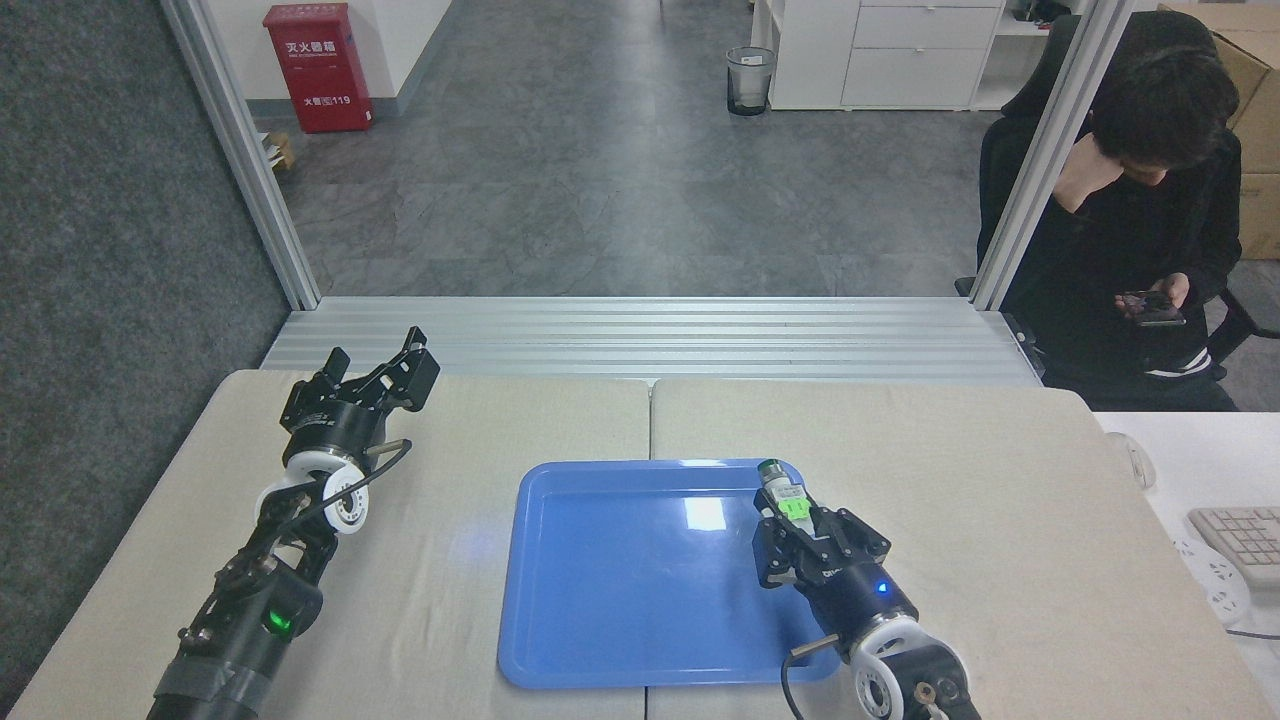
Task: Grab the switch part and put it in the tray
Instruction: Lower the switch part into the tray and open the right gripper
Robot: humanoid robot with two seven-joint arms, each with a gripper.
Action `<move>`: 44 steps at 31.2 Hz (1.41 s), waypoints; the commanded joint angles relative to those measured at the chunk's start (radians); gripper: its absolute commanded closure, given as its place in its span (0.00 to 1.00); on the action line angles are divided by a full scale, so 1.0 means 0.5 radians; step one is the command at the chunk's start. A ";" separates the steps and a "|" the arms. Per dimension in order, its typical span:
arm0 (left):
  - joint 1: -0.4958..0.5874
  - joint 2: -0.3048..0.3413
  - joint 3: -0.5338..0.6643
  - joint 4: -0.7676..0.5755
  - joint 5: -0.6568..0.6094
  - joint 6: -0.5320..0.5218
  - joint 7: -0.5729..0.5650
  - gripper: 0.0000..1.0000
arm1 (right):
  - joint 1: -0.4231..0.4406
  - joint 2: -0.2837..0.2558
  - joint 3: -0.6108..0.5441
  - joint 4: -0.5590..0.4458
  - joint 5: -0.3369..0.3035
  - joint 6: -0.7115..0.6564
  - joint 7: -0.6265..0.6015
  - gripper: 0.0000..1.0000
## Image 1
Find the person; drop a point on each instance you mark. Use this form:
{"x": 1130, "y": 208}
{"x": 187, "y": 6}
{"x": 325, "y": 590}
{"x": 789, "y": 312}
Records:
{"x": 1130, "y": 240}

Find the black smartphone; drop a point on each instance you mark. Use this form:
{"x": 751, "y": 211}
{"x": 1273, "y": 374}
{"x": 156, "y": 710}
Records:
{"x": 1150, "y": 308}

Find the small brown cardboard box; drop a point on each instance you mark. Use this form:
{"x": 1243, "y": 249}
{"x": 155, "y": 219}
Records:
{"x": 278, "y": 150}

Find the person's right hand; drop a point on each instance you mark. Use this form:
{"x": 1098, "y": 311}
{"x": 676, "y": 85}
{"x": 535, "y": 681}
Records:
{"x": 1085, "y": 175}

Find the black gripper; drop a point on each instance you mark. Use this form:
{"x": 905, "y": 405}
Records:
{"x": 855, "y": 600}
{"x": 335, "y": 425}

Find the white desk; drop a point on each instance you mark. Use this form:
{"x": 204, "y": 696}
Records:
{"x": 1180, "y": 450}

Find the silver aluminium post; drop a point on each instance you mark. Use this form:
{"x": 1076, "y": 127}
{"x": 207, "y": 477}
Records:
{"x": 1050, "y": 150}
{"x": 245, "y": 150}

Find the white drawer cabinet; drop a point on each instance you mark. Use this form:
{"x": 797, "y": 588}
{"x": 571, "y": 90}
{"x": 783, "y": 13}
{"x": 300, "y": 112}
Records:
{"x": 900, "y": 55}

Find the white computer keyboard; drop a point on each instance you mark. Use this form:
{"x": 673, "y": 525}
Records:
{"x": 1245, "y": 540}

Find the white power strip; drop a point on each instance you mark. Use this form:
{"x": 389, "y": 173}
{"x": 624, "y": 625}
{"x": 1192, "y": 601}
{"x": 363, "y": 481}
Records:
{"x": 1215, "y": 585}

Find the red fire extinguisher box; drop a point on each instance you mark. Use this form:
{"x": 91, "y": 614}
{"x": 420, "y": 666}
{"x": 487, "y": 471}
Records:
{"x": 318, "y": 65}

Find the grey mesh trash bin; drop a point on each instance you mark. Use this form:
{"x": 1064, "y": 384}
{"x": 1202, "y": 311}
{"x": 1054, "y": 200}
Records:
{"x": 750, "y": 80}

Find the switch part with green clip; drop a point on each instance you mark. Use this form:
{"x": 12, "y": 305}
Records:
{"x": 783, "y": 492}

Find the blue plastic tray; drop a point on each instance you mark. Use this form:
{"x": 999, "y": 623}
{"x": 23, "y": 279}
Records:
{"x": 620, "y": 580}

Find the large brown cardboard box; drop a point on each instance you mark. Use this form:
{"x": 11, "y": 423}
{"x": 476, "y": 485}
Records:
{"x": 1260, "y": 120}

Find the person's left hand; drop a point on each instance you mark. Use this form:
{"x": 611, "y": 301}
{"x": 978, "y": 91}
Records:
{"x": 1170, "y": 290}

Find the white computer mouse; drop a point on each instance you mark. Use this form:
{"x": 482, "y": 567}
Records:
{"x": 1135, "y": 460}

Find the silver aluminium rail platform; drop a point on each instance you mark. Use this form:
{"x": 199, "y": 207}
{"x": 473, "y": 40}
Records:
{"x": 600, "y": 335}

